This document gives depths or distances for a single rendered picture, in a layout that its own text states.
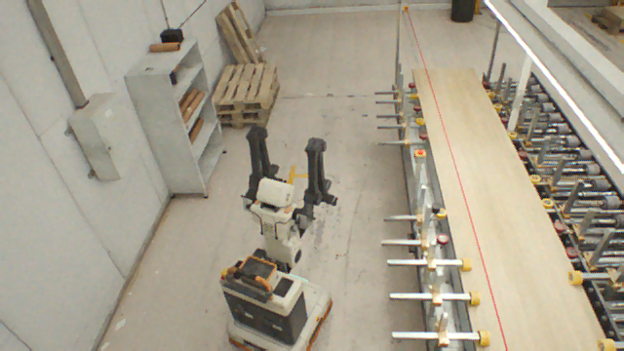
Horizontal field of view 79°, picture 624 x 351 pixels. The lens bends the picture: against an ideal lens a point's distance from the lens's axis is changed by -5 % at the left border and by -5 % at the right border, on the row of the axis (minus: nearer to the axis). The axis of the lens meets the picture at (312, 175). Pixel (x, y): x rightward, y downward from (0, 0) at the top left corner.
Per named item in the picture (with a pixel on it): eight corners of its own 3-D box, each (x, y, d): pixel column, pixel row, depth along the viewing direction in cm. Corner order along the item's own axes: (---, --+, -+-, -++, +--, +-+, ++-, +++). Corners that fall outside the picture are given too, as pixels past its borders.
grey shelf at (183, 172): (171, 198, 465) (123, 76, 366) (194, 152, 533) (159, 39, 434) (207, 198, 459) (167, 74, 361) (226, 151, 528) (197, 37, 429)
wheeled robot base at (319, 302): (297, 376, 292) (294, 361, 277) (228, 343, 317) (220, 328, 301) (334, 304, 337) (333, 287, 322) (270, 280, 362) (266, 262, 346)
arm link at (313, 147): (301, 143, 242) (316, 146, 238) (311, 135, 253) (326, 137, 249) (303, 204, 266) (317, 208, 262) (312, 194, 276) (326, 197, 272)
